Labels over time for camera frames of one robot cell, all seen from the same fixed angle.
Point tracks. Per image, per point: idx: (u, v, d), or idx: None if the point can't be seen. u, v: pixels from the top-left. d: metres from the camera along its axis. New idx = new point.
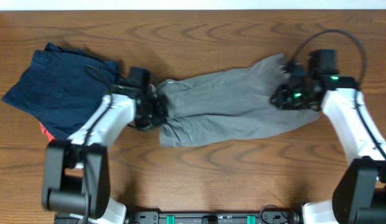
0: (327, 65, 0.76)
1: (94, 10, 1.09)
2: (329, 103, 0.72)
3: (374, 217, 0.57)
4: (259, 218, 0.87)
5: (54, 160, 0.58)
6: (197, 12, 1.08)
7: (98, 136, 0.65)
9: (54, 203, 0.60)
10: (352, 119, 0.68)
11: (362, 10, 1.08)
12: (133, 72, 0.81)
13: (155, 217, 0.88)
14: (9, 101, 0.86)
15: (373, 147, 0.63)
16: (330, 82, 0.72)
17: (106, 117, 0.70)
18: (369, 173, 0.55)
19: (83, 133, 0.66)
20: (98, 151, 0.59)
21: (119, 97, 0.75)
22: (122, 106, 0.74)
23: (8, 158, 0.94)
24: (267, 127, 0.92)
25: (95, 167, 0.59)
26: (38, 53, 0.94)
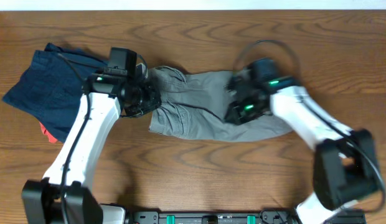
0: (264, 73, 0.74)
1: (94, 10, 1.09)
2: (277, 109, 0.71)
3: (355, 191, 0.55)
4: (259, 218, 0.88)
5: (33, 203, 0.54)
6: (197, 12, 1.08)
7: (78, 167, 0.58)
9: None
10: (301, 111, 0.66)
11: (362, 10, 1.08)
12: (114, 56, 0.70)
13: (155, 216, 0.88)
14: (9, 101, 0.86)
15: (327, 127, 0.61)
16: (271, 89, 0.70)
17: (86, 135, 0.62)
18: (332, 153, 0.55)
19: (60, 167, 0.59)
20: (77, 193, 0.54)
21: (99, 93, 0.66)
22: (103, 114, 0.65)
23: (9, 158, 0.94)
24: (254, 130, 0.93)
25: (76, 209, 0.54)
26: (38, 54, 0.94)
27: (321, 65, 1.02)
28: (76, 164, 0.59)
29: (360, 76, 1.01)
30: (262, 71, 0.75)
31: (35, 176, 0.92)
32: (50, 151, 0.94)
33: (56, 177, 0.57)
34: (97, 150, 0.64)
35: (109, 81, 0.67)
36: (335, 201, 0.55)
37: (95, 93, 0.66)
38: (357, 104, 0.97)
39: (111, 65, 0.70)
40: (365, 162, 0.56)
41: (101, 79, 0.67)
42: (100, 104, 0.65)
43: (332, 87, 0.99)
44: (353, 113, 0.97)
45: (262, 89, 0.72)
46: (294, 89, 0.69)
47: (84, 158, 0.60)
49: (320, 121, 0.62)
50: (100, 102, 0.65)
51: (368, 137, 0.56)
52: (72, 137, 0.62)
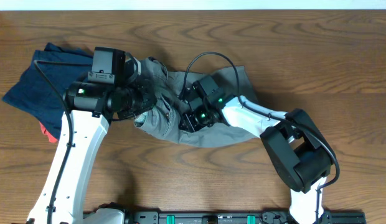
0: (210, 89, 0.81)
1: (94, 10, 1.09)
2: (231, 121, 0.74)
3: (314, 168, 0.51)
4: (259, 218, 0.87)
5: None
6: (197, 12, 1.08)
7: (64, 206, 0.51)
9: None
10: (245, 114, 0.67)
11: (362, 10, 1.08)
12: (101, 58, 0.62)
13: (155, 216, 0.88)
14: (9, 101, 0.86)
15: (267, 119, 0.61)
16: (220, 106, 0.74)
17: (70, 167, 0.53)
18: (274, 139, 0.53)
19: (45, 208, 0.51)
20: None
21: (84, 104, 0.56)
22: (88, 138, 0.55)
23: (8, 158, 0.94)
24: (212, 135, 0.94)
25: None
26: (38, 54, 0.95)
27: (321, 65, 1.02)
28: (62, 203, 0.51)
29: (360, 76, 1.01)
30: (208, 88, 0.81)
31: (35, 176, 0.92)
32: (50, 151, 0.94)
33: (41, 219, 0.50)
34: (85, 180, 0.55)
35: (94, 91, 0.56)
36: (297, 183, 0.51)
37: (76, 111, 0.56)
38: (356, 104, 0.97)
39: (95, 69, 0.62)
40: (309, 136, 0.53)
41: (83, 93, 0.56)
42: (83, 127, 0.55)
43: (332, 87, 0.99)
44: (353, 113, 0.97)
45: (215, 108, 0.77)
46: (237, 99, 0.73)
47: (71, 195, 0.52)
49: (261, 116, 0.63)
50: (83, 124, 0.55)
51: (302, 113, 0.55)
52: (55, 169, 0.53)
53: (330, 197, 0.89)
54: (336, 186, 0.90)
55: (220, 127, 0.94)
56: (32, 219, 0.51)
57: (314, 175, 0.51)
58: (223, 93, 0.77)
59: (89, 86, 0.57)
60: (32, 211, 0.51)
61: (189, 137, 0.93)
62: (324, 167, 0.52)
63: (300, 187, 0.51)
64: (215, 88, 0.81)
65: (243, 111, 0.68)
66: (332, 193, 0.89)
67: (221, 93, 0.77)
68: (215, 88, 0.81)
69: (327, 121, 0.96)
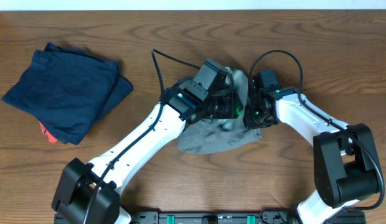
0: (271, 83, 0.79)
1: (93, 10, 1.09)
2: (281, 116, 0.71)
3: (355, 189, 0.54)
4: (259, 218, 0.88)
5: (67, 181, 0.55)
6: (197, 12, 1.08)
7: (121, 171, 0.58)
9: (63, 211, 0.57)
10: (302, 114, 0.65)
11: (362, 10, 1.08)
12: (206, 70, 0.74)
13: (155, 216, 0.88)
14: (9, 101, 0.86)
15: (325, 124, 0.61)
16: (276, 96, 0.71)
17: (141, 144, 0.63)
18: (329, 144, 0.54)
19: (106, 162, 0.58)
20: (109, 194, 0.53)
21: (174, 106, 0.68)
22: (167, 131, 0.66)
23: (8, 158, 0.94)
24: (208, 142, 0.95)
25: (101, 208, 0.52)
26: (38, 53, 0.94)
27: (321, 65, 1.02)
28: (121, 167, 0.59)
29: (360, 76, 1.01)
30: (268, 82, 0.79)
31: (35, 176, 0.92)
32: (50, 151, 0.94)
33: (99, 169, 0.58)
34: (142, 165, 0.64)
35: (188, 99, 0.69)
36: (336, 198, 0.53)
37: (169, 106, 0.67)
38: (356, 104, 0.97)
39: (197, 79, 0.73)
40: (365, 158, 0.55)
41: (181, 97, 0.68)
42: (167, 120, 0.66)
43: (332, 87, 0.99)
44: (353, 114, 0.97)
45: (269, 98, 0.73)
46: (296, 95, 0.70)
47: (131, 164, 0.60)
49: (320, 119, 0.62)
50: (169, 117, 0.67)
51: (367, 131, 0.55)
52: (131, 139, 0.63)
53: None
54: None
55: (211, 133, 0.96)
56: (91, 164, 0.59)
57: (355, 195, 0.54)
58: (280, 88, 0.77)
59: (187, 94, 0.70)
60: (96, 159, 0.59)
61: (188, 144, 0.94)
62: (367, 191, 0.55)
63: (335, 203, 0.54)
64: (274, 83, 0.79)
65: (301, 109, 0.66)
66: None
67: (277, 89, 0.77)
68: (274, 83, 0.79)
69: None
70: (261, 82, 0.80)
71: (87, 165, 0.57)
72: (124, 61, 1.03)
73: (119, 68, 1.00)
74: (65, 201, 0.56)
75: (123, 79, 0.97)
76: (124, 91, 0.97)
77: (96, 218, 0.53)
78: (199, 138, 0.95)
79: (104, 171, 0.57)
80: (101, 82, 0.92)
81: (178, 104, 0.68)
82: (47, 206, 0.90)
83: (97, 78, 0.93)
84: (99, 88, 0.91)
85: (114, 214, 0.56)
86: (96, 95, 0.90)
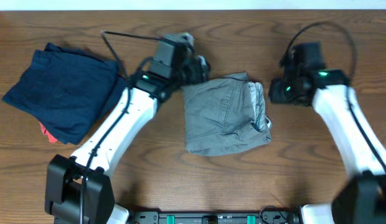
0: (314, 60, 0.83)
1: (93, 10, 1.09)
2: (315, 102, 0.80)
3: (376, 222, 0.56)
4: (259, 218, 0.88)
5: (55, 178, 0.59)
6: (198, 12, 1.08)
7: (105, 155, 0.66)
9: (56, 210, 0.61)
10: (345, 122, 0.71)
11: (362, 10, 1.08)
12: (164, 49, 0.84)
13: (155, 216, 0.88)
14: (10, 101, 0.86)
15: (371, 157, 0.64)
16: (323, 83, 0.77)
17: (119, 127, 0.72)
18: (367, 185, 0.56)
19: (88, 152, 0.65)
20: (99, 179, 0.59)
21: (141, 87, 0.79)
22: (141, 111, 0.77)
23: (7, 158, 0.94)
24: (218, 144, 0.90)
25: (96, 193, 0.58)
26: (38, 53, 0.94)
27: None
28: (103, 152, 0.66)
29: (360, 76, 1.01)
30: (310, 55, 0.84)
31: (35, 176, 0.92)
32: (50, 151, 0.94)
33: (83, 160, 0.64)
34: (123, 146, 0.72)
35: (152, 81, 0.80)
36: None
37: (137, 90, 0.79)
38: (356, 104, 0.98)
39: (157, 59, 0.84)
40: None
41: (146, 78, 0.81)
42: (139, 102, 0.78)
43: None
44: None
45: (310, 77, 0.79)
46: (345, 88, 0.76)
47: (112, 147, 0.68)
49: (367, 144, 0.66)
50: (138, 99, 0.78)
51: None
52: (104, 128, 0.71)
53: (330, 197, 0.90)
54: (335, 187, 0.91)
55: (223, 135, 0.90)
56: (74, 157, 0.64)
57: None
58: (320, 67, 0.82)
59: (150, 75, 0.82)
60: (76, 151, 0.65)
61: (197, 146, 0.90)
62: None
63: None
64: (317, 58, 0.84)
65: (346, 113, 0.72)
66: (332, 193, 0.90)
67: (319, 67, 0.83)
68: (319, 58, 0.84)
69: None
70: (304, 53, 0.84)
71: (71, 160, 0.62)
72: (124, 61, 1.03)
73: (119, 68, 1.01)
74: (59, 200, 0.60)
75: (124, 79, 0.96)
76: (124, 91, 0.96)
77: (93, 210, 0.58)
78: (209, 140, 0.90)
79: (88, 161, 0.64)
80: (101, 82, 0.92)
81: (147, 84, 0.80)
82: None
83: (97, 78, 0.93)
84: (99, 88, 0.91)
85: (107, 202, 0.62)
86: (96, 95, 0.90)
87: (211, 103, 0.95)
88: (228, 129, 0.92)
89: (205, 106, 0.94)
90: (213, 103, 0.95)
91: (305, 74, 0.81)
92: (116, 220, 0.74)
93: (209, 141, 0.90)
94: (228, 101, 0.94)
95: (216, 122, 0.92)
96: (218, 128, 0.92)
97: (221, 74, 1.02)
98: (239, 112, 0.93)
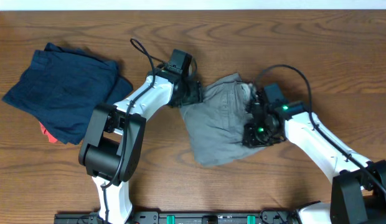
0: (276, 98, 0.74)
1: (94, 10, 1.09)
2: (289, 134, 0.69)
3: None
4: (259, 218, 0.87)
5: (95, 119, 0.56)
6: (197, 12, 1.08)
7: (140, 109, 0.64)
9: (89, 160, 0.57)
10: (315, 141, 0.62)
11: (362, 10, 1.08)
12: (175, 55, 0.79)
13: (155, 216, 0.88)
14: (9, 101, 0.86)
15: (344, 159, 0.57)
16: (286, 115, 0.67)
17: (149, 93, 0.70)
18: (351, 186, 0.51)
19: (126, 103, 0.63)
20: (139, 121, 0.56)
21: (160, 79, 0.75)
22: (162, 88, 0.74)
23: (7, 158, 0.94)
24: (231, 154, 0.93)
25: (134, 134, 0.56)
26: (38, 53, 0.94)
27: (321, 65, 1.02)
28: (137, 108, 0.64)
29: (360, 76, 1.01)
30: (272, 97, 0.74)
31: (35, 176, 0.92)
32: (50, 151, 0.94)
33: (124, 107, 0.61)
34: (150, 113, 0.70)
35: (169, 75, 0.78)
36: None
37: (160, 78, 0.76)
38: (356, 104, 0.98)
39: (170, 62, 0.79)
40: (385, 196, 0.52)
41: (165, 72, 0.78)
42: (160, 81, 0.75)
43: (332, 86, 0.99)
44: (353, 113, 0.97)
45: (275, 114, 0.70)
46: (307, 115, 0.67)
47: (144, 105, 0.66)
49: (337, 150, 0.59)
50: (163, 81, 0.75)
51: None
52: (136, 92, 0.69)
53: (329, 196, 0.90)
54: None
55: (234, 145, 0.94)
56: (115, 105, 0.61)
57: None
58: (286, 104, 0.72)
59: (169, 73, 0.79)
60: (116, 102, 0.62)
61: (209, 158, 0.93)
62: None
63: None
64: (279, 98, 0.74)
65: (314, 134, 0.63)
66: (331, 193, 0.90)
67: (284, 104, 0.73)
68: (281, 98, 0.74)
69: (327, 122, 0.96)
70: (265, 95, 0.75)
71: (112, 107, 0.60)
72: (124, 61, 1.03)
73: (119, 68, 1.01)
74: (94, 142, 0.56)
75: (124, 79, 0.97)
76: (124, 91, 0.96)
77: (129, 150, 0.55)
78: (220, 151, 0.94)
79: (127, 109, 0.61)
80: (101, 82, 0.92)
81: (165, 80, 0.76)
82: (47, 206, 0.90)
83: (97, 78, 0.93)
84: (99, 88, 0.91)
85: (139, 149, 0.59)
86: (96, 95, 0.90)
87: (211, 111, 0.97)
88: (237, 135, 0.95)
89: (206, 115, 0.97)
90: (215, 112, 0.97)
91: (275, 111, 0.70)
92: (124, 210, 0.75)
93: (220, 153, 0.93)
94: (227, 106, 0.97)
95: (220, 129, 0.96)
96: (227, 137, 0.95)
97: (220, 74, 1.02)
98: (241, 114, 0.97)
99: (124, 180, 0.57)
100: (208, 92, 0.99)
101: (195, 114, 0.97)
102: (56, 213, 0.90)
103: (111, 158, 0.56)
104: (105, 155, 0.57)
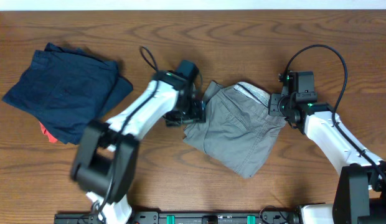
0: (305, 89, 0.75)
1: (93, 10, 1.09)
2: (308, 130, 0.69)
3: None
4: (259, 218, 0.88)
5: (86, 138, 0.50)
6: (197, 12, 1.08)
7: (137, 125, 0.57)
9: (79, 180, 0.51)
10: (334, 136, 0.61)
11: (362, 11, 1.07)
12: (185, 63, 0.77)
13: (155, 216, 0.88)
14: (9, 101, 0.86)
15: (357, 155, 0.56)
16: (309, 110, 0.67)
17: (147, 106, 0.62)
18: (360, 180, 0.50)
19: (121, 120, 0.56)
20: (131, 142, 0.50)
21: (163, 86, 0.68)
22: (165, 98, 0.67)
23: (7, 158, 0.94)
24: (263, 152, 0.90)
25: (126, 157, 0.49)
26: (38, 53, 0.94)
27: (321, 65, 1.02)
28: (135, 122, 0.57)
29: (360, 76, 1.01)
30: (302, 86, 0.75)
31: (35, 176, 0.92)
32: (50, 151, 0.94)
33: (117, 124, 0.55)
34: (147, 127, 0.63)
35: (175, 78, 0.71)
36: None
37: (162, 82, 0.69)
38: (355, 104, 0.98)
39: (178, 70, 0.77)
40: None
41: (170, 75, 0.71)
42: (165, 89, 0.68)
43: (332, 87, 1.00)
44: (353, 114, 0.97)
45: (299, 109, 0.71)
46: (330, 113, 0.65)
47: (142, 119, 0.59)
49: (352, 146, 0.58)
50: (166, 89, 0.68)
51: None
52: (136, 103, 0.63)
53: (329, 196, 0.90)
54: (334, 186, 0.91)
55: (262, 142, 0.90)
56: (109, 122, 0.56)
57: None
58: (313, 100, 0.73)
59: (175, 76, 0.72)
60: (110, 119, 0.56)
61: (246, 165, 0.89)
62: None
63: None
64: (309, 90, 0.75)
65: (332, 130, 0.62)
66: (331, 193, 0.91)
67: (311, 99, 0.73)
68: (310, 89, 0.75)
69: None
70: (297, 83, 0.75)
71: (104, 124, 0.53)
72: (124, 61, 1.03)
73: (119, 68, 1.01)
74: (85, 163, 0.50)
75: (124, 79, 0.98)
76: (124, 91, 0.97)
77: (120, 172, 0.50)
78: (253, 156, 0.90)
79: (122, 126, 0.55)
80: (101, 82, 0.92)
81: (169, 86, 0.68)
82: (48, 206, 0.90)
83: (97, 78, 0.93)
84: (100, 88, 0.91)
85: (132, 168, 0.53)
86: (96, 95, 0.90)
87: (220, 127, 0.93)
88: (258, 130, 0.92)
89: (221, 134, 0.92)
90: (226, 125, 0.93)
91: (301, 106, 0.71)
92: (122, 213, 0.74)
93: (254, 157, 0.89)
94: (231, 114, 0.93)
95: (242, 135, 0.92)
96: (252, 138, 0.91)
97: (221, 74, 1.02)
98: (245, 111, 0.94)
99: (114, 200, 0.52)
100: (207, 115, 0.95)
101: (207, 134, 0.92)
102: (56, 212, 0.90)
103: (103, 177, 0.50)
104: (96, 174, 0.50)
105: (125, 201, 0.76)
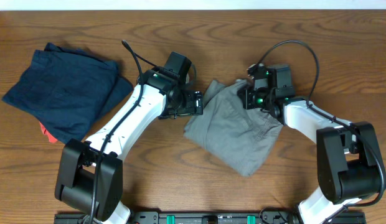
0: (284, 83, 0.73)
1: (93, 10, 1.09)
2: (288, 120, 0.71)
3: (355, 183, 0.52)
4: (259, 218, 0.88)
5: (68, 160, 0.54)
6: (198, 12, 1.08)
7: (118, 142, 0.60)
9: (67, 198, 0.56)
10: (307, 113, 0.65)
11: (362, 11, 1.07)
12: (174, 58, 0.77)
13: (155, 216, 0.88)
14: (9, 101, 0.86)
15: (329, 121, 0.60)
16: (286, 102, 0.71)
17: (129, 118, 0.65)
18: (333, 137, 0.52)
19: (103, 137, 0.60)
20: (112, 163, 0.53)
21: (149, 91, 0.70)
22: (151, 105, 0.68)
23: (7, 158, 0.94)
24: (264, 151, 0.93)
25: (107, 177, 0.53)
26: (38, 53, 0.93)
27: (321, 65, 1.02)
28: (117, 139, 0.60)
29: (360, 76, 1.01)
30: (281, 81, 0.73)
31: (35, 176, 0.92)
32: (50, 151, 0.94)
33: (98, 145, 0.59)
34: (136, 134, 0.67)
35: (164, 79, 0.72)
36: (337, 193, 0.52)
37: (148, 87, 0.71)
38: (355, 104, 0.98)
39: (167, 66, 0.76)
40: (367, 154, 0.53)
41: (157, 77, 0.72)
42: (150, 96, 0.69)
43: (332, 87, 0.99)
44: (353, 114, 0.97)
45: (279, 104, 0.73)
46: (304, 101, 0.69)
47: (125, 135, 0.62)
49: (325, 117, 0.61)
50: (151, 95, 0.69)
51: (370, 127, 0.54)
52: (118, 116, 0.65)
53: None
54: None
55: (264, 141, 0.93)
56: (88, 142, 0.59)
57: (354, 188, 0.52)
58: (291, 94, 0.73)
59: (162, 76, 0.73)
60: (89, 136, 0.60)
61: (246, 162, 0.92)
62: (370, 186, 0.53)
63: (336, 197, 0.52)
64: (287, 84, 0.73)
65: (307, 111, 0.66)
66: None
67: (289, 93, 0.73)
68: (288, 83, 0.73)
69: None
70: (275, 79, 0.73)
71: (84, 144, 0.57)
72: (124, 61, 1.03)
73: (119, 68, 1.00)
74: (68, 183, 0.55)
75: (124, 79, 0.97)
76: (124, 91, 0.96)
77: (105, 191, 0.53)
78: (253, 154, 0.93)
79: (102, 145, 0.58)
80: (101, 83, 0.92)
81: (154, 91, 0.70)
82: (48, 206, 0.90)
83: (97, 78, 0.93)
84: (100, 88, 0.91)
85: (119, 186, 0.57)
86: (96, 95, 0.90)
87: (223, 123, 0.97)
88: (259, 129, 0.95)
89: (224, 129, 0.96)
90: (228, 121, 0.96)
91: (280, 102, 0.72)
92: (119, 218, 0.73)
93: (254, 155, 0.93)
94: (235, 111, 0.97)
95: (243, 133, 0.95)
96: (253, 137, 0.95)
97: (221, 74, 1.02)
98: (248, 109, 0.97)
99: (103, 219, 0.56)
100: (210, 109, 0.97)
101: (209, 128, 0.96)
102: (56, 212, 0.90)
103: (89, 196, 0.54)
104: (84, 192, 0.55)
105: (121, 205, 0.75)
